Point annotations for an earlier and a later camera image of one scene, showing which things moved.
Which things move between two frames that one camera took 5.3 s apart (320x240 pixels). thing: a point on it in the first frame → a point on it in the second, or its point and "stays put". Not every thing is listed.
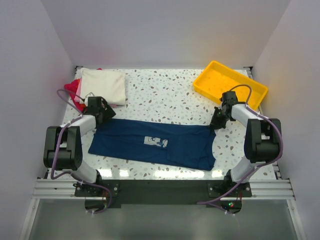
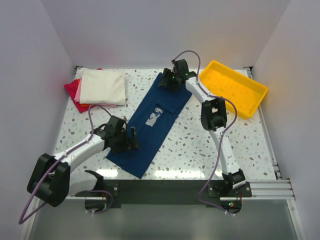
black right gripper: x=214 y=123 → x=166 y=74
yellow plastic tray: x=217 y=79 stays put
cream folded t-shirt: x=110 y=85 stays put
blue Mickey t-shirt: x=190 y=146 → x=154 y=118
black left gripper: x=108 y=113 → x=117 y=148
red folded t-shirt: x=72 y=86 stays put
